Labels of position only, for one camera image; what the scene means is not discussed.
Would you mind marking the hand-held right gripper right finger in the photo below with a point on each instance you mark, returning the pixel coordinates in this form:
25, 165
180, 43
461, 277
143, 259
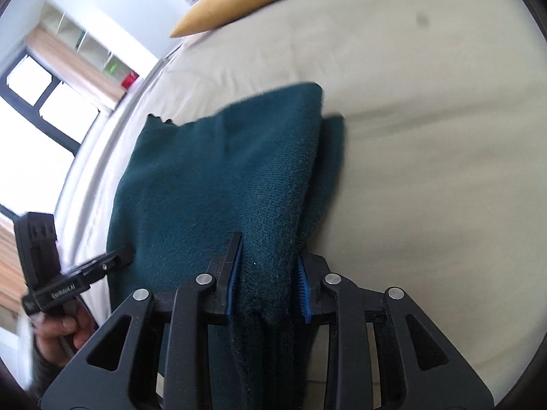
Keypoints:
302, 284

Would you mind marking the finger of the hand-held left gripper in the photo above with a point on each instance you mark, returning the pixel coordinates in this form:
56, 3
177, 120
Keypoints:
109, 260

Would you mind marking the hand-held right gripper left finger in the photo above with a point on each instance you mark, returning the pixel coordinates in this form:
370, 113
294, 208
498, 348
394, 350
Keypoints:
233, 284

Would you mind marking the dark teal knit sweater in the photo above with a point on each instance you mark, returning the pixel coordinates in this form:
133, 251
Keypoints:
213, 179

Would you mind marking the person's left forearm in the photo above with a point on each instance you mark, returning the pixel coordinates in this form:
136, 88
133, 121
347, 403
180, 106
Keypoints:
47, 371

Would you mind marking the person's left hand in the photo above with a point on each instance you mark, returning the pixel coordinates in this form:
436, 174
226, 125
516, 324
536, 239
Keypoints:
68, 324

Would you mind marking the white window ledge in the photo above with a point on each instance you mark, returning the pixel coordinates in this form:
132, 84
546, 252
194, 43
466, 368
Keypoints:
100, 124

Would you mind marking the black framed window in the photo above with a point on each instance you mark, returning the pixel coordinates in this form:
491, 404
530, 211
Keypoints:
38, 94

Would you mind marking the red box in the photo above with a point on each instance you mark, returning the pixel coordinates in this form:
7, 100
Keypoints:
129, 81

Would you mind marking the green item on shelf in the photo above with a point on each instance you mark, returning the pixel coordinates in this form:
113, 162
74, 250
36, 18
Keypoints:
112, 68

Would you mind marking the beige curtain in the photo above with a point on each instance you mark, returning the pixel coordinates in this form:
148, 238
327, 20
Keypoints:
72, 66

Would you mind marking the bed with beige sheet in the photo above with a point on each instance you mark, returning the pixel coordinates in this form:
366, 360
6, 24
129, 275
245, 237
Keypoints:
427, 136

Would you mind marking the mustard yellow pillow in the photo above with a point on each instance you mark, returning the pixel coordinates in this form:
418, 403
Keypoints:
230, 2

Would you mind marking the white wall shelf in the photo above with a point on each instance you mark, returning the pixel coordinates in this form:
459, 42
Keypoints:
85, 38

